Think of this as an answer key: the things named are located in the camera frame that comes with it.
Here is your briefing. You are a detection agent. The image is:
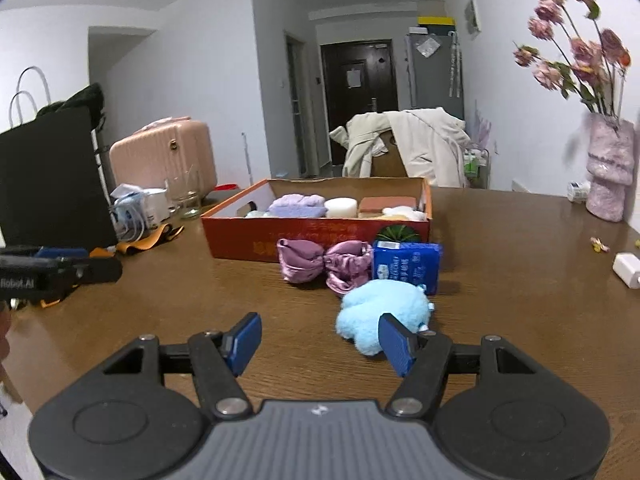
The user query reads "grey refrigerator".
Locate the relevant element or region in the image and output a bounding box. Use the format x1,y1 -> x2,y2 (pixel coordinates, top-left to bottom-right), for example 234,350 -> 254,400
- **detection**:
405,25 -> 464,119

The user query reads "cream jacket on chair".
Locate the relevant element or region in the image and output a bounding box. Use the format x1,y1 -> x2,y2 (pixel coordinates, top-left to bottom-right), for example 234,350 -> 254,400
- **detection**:
329,107 -> 471,188

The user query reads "pink hard suitcase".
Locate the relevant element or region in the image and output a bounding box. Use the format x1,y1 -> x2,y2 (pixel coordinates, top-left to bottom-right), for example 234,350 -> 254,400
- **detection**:
108,116 -> 217,196

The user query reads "orange fabric band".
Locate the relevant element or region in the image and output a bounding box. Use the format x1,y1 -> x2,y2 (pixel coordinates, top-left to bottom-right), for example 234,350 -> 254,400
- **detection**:
116,223 -> 184,256

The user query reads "pink textured vase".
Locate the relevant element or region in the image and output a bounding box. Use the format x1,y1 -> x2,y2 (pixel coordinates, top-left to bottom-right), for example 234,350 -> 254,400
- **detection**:
586,114 -> 637,223

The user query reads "person's left hand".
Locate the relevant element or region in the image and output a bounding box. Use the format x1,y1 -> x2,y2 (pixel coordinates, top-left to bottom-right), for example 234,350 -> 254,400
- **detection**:
0,301 -> 11,362

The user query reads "white plastic bag pile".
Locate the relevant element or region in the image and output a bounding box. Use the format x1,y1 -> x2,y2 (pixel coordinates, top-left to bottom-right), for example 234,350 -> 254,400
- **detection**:
111,183 -> 170,242

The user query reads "terracotta sponge block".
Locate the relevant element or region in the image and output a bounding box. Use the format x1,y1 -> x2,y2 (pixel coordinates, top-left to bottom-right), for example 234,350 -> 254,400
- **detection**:
358,196 -> 416,218

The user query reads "wooden chair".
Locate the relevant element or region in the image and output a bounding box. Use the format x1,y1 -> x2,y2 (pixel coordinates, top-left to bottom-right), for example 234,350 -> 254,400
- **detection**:
371,130 -> 407,178

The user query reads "lavender towel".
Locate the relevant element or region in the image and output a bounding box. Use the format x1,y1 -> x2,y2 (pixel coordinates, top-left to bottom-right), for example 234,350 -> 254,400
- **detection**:
267,194 -> 326,218

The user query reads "yellow white plush toy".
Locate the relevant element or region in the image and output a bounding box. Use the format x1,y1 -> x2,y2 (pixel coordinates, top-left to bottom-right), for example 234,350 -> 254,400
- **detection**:
383,206 -> 427,222

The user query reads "blue tissue pack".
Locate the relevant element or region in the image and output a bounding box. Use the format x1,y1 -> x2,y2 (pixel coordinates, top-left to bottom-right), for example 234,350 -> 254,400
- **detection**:
371,240 -> 442,296

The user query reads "clear glass cup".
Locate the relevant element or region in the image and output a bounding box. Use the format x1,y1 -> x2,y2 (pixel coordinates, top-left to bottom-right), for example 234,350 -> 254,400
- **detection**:
165,165 -> 201,219

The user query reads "light blue plush toy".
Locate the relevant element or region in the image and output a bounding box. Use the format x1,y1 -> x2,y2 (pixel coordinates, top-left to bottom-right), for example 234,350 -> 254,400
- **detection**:
335,280 -> 435,356

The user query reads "pink satin scrunchie bow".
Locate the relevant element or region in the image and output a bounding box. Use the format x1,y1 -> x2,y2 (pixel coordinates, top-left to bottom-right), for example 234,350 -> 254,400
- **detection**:
277,238 -> 373,296

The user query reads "yellow box on fridge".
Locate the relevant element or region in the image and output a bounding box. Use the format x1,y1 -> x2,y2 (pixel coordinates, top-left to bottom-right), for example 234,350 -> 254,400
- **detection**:
418,15 -> 456,27

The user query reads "wall electrical panel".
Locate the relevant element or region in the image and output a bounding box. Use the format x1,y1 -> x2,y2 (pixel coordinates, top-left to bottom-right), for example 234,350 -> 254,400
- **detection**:
464,0 -> 482,37

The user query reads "pink dried flower bouquet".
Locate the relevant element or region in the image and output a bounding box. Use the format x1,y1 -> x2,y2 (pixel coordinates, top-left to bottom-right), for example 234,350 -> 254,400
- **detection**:
513,0 -> 632,122

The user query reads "dark entrance door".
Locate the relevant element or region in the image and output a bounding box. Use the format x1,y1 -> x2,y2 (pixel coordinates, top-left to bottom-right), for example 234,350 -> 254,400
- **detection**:
320,39 -> 399,166

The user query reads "black paper shopping bag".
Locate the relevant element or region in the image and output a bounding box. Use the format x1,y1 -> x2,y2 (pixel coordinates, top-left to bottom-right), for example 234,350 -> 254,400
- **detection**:
1,84 -> 117,252

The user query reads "red cardboard box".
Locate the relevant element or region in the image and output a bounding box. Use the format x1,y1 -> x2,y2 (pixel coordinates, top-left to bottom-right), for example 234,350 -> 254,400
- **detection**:
201,177 -> 433,262

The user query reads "white round foam puck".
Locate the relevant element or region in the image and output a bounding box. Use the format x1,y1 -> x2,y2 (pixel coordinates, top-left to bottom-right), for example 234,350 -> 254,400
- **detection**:
324,197 -> 358,219

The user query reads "white charger adapter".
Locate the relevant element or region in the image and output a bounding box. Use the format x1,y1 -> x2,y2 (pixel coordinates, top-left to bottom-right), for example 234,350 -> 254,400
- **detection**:
612,252 -> 640,289

